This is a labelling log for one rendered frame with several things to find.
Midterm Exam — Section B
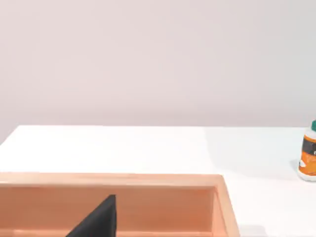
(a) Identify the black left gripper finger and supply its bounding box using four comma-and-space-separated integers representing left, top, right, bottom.
65, 194, 117, 237

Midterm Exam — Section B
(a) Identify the shallow salmon-coloured box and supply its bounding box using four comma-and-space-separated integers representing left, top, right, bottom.
0, 172, 241, 237

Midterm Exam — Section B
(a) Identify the white and orange bottle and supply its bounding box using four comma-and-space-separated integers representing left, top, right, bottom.
298, 119, 316, 183

